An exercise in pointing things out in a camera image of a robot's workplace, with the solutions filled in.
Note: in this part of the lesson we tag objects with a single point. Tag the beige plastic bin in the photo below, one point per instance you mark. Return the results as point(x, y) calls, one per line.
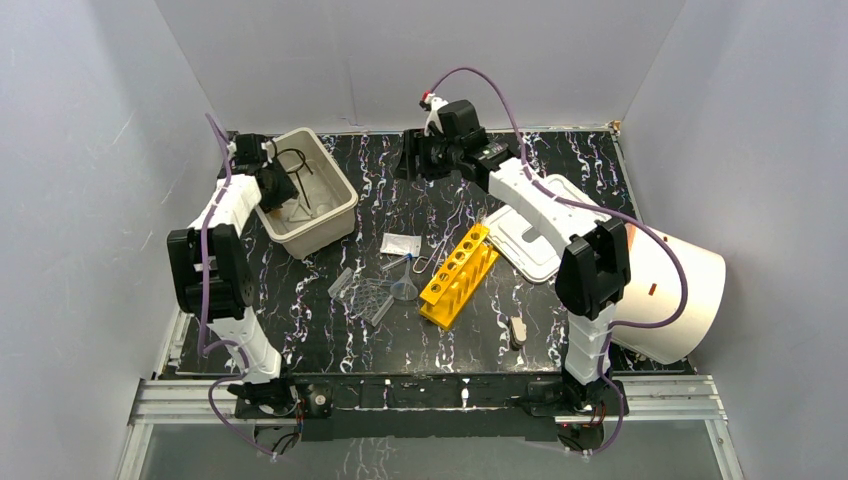
point(304, 238)

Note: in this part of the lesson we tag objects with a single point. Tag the clear plastic zip bag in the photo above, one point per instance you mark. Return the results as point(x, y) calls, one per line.
point(400, 244)

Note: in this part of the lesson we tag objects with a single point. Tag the clear well plate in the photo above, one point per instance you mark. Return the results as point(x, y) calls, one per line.
point(366, 299)

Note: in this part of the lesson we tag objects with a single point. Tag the small beige stopper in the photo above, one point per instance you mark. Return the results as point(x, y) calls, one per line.
point(518, 333)

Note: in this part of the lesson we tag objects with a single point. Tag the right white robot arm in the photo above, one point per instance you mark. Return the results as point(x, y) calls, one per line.
point(591, 245)

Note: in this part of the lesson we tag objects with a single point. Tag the aluminium frame rail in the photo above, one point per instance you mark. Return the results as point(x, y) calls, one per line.
point(651, 398)

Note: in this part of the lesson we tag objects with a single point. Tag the clear plastic funnel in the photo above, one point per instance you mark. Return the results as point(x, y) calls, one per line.
point(404, 289)

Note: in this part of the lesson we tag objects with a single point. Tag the blue capped plastic tube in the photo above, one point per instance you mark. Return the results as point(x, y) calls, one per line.
point(396, 262)

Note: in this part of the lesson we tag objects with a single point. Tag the white bin lid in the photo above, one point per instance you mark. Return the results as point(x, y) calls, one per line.
point(523, 246)

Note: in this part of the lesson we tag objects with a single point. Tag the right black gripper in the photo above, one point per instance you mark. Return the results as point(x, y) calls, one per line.
point(414, 145)

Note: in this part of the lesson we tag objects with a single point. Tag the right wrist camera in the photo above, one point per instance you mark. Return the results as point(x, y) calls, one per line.
point(431, 104)

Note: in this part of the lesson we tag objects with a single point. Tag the black wire ring stand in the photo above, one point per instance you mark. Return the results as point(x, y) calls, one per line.
point(296, 170)

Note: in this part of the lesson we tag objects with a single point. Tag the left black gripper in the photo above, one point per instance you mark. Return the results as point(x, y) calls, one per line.
point(279, 185)

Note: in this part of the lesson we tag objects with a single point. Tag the yellow test tube rack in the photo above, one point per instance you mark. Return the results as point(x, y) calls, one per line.
point(463, 271)

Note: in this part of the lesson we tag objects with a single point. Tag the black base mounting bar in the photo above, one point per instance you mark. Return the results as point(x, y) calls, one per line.
point(346, 406)

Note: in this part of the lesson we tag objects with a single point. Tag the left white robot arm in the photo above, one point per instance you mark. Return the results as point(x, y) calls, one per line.
point(212, 277)

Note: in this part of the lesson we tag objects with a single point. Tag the white centrifuge with orange lid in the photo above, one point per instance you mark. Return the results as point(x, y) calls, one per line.
point(654, 291)

